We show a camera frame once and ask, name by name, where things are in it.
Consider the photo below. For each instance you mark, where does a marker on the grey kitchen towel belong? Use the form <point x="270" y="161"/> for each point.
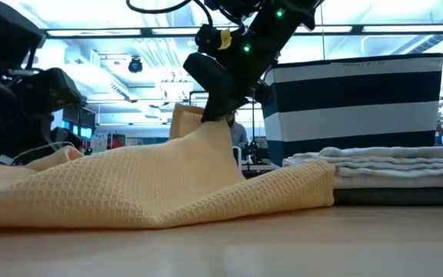
<point x="398" y="197"/>

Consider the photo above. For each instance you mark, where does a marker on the person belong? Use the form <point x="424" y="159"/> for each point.
<point x="238" y="132"/>

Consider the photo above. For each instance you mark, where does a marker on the navy white striped fabric bin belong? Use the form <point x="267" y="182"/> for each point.
<point x="360" y="115"/>

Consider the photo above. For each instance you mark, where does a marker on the white ceiling vent duct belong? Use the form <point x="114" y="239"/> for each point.
<point x="106" y="77"/>

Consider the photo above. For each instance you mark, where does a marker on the white cloth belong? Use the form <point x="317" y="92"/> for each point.
<point x="398" y="165"/>

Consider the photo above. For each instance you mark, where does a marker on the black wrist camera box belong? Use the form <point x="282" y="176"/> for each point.
<point x="48" y="90"/>

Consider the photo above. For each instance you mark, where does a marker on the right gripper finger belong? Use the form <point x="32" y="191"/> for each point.
<point x="221" y="105"/>

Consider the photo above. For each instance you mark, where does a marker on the black background robot arm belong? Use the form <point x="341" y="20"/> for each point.
<point x="256" y="154"/>

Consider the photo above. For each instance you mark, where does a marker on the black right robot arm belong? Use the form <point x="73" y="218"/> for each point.
<point x="298" y="9"/>

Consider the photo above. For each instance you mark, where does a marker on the blue lit screen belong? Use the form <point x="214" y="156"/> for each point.
<point x="81" y="131"/>

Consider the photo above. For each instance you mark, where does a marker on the yellow towel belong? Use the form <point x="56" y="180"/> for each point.
<point x="148" y="184"/>

